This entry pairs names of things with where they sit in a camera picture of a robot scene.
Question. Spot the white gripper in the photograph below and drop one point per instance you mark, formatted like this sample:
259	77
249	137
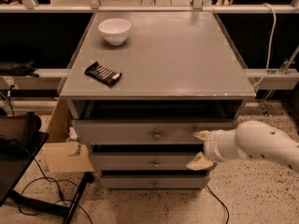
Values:
212	146

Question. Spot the grey top drawer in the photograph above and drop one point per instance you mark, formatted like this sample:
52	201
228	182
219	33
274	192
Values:
153	122

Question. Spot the grey drawer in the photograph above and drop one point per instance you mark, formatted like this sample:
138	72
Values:
178	179
153	122
143	157

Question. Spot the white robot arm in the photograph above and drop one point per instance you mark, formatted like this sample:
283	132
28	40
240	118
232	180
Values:
249	140

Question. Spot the grey drawer cabinet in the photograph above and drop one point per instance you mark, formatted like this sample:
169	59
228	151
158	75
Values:
136	106

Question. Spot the grey bottom drawer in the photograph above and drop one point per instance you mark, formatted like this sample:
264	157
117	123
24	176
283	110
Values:
178	179

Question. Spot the grey middle drawer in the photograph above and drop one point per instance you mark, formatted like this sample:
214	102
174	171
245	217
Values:
143	157

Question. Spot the black snack bar wrapper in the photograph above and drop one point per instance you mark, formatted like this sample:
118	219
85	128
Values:
102	74

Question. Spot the cardboard box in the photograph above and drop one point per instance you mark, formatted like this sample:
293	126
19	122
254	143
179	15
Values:
63	151

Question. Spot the white bowl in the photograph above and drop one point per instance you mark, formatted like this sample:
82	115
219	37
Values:
114	31

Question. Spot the brown bag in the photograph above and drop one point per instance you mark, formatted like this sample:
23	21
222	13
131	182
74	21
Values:
20	129

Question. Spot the black side table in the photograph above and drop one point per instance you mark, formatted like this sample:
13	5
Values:
13	167

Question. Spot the metal rail frame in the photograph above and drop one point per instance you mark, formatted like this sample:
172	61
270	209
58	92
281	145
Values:
149	8

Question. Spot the black cloth on rail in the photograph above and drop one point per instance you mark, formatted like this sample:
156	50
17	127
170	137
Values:
16	69

